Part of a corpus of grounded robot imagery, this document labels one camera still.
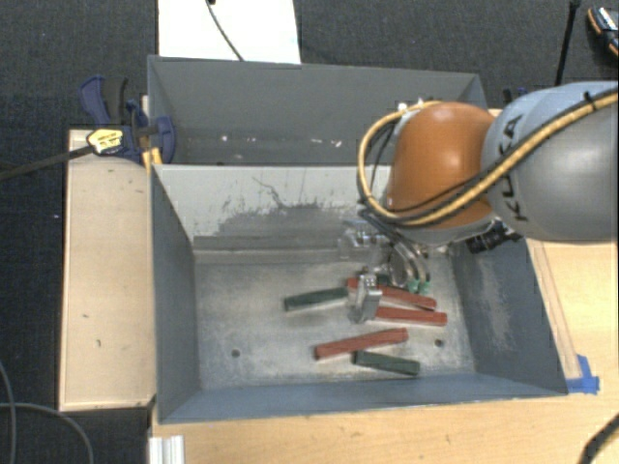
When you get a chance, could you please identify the pale wood flat board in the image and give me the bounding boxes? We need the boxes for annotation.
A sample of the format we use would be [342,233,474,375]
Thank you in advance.
[57,128,159,413]

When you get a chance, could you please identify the dark green flat block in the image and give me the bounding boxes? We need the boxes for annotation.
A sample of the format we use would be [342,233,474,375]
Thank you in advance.
[282,285,358,313]
[351,349,422,378]

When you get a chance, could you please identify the red-brown flat block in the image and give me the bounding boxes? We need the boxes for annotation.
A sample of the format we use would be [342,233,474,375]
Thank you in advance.
[346,277,439,312]
[373,305,449,329]
[313,327,410,363]

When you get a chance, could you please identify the black cylinder on white bracket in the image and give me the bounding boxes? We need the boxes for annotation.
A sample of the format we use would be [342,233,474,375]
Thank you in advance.
[451,225,516,256]

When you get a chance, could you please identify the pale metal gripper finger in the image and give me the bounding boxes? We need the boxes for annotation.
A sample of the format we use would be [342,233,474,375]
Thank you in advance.
[347,274,369,324]
[360,277,384,323]

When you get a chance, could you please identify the grey metal bin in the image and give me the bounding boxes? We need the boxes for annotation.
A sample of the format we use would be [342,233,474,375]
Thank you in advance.
[146,54,570,425]

